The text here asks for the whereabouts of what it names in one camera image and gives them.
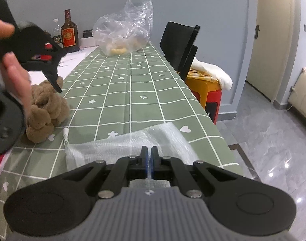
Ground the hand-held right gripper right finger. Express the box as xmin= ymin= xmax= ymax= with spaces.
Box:
xmin=150 ymin=146 xmax=246 ymax=198

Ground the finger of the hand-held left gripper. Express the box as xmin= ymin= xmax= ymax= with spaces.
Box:
xmin=0 ymin=21 xmax=67 ymax=94

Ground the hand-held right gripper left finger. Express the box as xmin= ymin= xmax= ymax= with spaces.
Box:
xmin=49 ymin=146 xmax=149 ymax=199

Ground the brown plush knit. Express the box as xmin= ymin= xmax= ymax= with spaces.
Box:
xmin=26 ymin=77 xmax=70 ymax=143

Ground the person's left hand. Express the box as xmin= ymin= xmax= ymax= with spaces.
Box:
xmin=0 ymin=12 xmax=33 ymax=117

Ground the clear plastic water bottle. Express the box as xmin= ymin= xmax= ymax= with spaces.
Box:
xmin=52 ymin=18 xmax=63 ymax=47

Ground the brown liquor bottle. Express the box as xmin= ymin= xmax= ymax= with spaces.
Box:
xmin=61 ymin=9 xmax=80 ymax=53

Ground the white storage box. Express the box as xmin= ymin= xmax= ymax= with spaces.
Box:
xmin=80 ymin=38 xmax=99 ymax=48

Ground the green checked tablecloth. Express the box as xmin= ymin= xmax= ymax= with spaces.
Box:
xmin=0 ymin=41 xmax=244 ymax=241

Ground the red plastic stool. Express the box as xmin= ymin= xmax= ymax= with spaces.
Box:
xmin=193 ymin=89 xmax=222 ymax=125

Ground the clear plastic bag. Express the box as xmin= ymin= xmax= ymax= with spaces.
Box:
xmin=92 ymin=0 xmax=153 ymax=56

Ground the orange plastic stool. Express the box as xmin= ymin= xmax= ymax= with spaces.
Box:
xmin=185 ymin=71 xmax=222 ymax=111

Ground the white folded cloth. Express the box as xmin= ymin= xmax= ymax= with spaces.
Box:
xmin=190 ymin=56 xmax=233 ymax=91

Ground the black chair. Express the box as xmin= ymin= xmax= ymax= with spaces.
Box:
xmin=159 ymin=21 xmax=201 ymax=81

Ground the cream sofa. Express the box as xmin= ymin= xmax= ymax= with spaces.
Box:
xmin=288 ymin=68 xmax=306 ymax=126

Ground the cream door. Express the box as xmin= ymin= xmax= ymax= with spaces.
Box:
xmin=246 ymin=0 xmax=301 ymax=103

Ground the pale bread ring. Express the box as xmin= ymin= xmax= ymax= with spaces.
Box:
xmin=110 ymin=44 xmax=133 ymax=55

